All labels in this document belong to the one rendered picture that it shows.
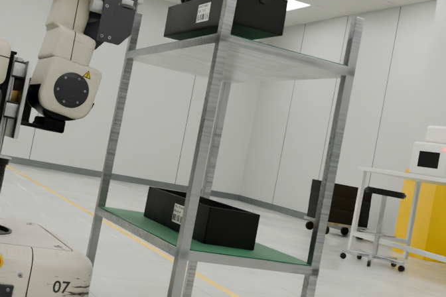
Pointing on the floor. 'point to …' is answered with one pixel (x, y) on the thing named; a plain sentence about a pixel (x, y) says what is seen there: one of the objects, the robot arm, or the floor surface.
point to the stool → (378, 231)
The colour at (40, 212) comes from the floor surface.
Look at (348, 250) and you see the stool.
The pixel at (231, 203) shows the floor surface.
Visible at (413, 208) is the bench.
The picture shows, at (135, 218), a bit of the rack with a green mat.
